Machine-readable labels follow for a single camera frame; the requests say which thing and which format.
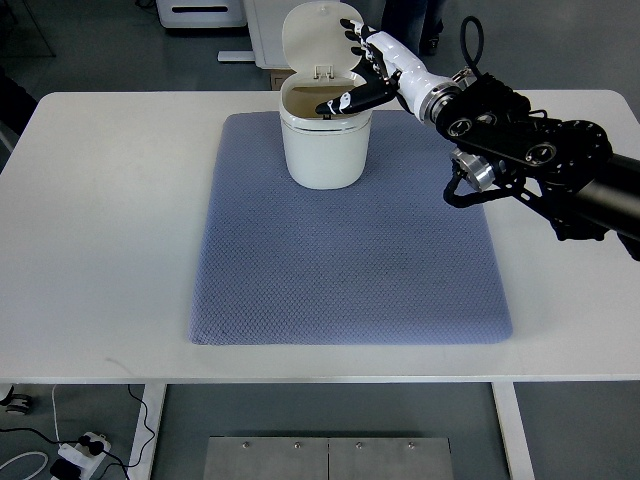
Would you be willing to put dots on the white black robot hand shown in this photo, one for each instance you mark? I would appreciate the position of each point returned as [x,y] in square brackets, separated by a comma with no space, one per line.
[391,71]

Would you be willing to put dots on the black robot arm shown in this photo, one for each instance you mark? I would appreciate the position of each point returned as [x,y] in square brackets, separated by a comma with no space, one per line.
[566,171]

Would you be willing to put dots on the white trash bin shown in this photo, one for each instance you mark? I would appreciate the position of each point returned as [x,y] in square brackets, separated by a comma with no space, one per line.
[322,151]

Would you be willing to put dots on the person legs dark trousers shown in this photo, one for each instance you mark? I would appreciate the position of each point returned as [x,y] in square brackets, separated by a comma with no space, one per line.
[417,24]

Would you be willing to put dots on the cardboard box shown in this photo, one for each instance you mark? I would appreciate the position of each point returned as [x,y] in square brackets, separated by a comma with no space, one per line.
[278,77]

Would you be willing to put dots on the white cabinet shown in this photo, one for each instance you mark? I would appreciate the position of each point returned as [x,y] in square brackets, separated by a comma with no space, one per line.
[265,21]

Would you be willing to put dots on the blue quilted mat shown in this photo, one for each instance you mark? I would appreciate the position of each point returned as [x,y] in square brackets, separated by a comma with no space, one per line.
[384,261]

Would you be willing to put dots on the white machine base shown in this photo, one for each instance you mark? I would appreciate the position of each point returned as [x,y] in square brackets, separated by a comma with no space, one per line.
[187,14]

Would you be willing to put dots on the white table leg right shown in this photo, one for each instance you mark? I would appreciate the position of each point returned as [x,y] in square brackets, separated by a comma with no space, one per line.
[512,431]

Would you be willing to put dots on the white table leg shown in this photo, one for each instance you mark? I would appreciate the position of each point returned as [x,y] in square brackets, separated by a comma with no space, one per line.
[512,431]
[146,435]

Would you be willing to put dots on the white table leg left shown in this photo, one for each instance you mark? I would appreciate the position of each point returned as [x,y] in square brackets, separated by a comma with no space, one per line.
[146,435]

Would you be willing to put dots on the metal floor plate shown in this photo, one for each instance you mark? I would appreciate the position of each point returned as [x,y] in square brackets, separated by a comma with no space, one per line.
[328,458]

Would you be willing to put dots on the white power strip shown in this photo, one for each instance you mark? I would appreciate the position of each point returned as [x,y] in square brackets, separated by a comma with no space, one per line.
[87,453]

